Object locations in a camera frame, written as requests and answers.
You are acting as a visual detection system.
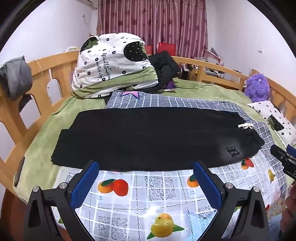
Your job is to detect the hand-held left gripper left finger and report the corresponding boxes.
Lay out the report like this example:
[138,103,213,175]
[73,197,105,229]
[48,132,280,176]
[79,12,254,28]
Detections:
[24,160,100,241]

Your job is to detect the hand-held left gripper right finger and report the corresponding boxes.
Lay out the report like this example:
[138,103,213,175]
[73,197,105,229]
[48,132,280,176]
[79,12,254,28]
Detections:
[193,161,270,241]

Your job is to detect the black pants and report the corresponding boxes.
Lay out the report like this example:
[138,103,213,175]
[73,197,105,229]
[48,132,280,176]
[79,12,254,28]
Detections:
[51,107,265,172]

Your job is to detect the person's right hand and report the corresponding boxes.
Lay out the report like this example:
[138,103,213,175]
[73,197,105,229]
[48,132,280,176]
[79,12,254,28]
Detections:
[284,183,296,210]

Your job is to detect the white flower print pillow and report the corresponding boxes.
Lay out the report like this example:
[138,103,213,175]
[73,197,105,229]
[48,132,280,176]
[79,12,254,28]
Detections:
[247,101,296,145]

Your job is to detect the person's blue jeans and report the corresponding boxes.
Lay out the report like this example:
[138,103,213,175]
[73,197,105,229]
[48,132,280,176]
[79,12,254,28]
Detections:
[279,209,296,241]

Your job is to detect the fruit print plastic sheet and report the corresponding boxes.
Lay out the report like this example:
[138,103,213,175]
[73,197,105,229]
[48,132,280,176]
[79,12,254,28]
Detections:
[54,148,289,241]

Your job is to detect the green bed sheet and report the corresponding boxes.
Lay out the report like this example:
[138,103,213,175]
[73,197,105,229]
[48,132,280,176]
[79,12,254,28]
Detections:
[13,77,285,204]

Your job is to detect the purple plush toy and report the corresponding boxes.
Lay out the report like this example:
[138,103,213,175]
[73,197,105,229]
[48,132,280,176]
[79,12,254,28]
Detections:
[244,73,270,103]

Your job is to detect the grey checked blanket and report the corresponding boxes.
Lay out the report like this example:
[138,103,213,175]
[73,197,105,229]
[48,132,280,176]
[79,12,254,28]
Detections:
[105,90,289,195]

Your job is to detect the cardboard box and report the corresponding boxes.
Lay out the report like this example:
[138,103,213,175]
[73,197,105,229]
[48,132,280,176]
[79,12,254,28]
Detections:
[186,69,200,81]

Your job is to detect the pile of paper boxes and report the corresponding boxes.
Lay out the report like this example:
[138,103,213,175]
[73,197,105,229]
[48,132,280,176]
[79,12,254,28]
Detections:
[203,47,226,67]

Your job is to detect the black clothes heap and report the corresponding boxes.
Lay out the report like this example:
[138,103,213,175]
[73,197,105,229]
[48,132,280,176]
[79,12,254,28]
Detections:
[149,51,182,92]

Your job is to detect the folded white flower print quilt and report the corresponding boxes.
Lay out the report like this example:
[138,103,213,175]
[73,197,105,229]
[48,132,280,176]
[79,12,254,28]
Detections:
[71,33,160,99]

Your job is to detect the grey hanging garment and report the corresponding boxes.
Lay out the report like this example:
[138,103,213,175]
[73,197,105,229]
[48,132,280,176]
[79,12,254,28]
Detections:
[0,56,33,100]

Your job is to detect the large red chair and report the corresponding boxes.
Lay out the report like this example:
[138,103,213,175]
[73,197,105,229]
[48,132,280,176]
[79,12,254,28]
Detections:
[157,42,176,56]

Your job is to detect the dark red curtain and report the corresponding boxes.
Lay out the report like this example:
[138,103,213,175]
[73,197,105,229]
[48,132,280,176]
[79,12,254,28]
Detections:
[97,0,207,58]

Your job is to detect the wooden bed frame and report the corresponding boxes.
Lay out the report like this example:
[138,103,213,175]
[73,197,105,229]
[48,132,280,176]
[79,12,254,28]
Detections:
[0,50,296,241]

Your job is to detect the white charging cable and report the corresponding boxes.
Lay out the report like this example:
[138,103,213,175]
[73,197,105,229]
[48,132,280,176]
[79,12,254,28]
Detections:
[29,60,50,89]

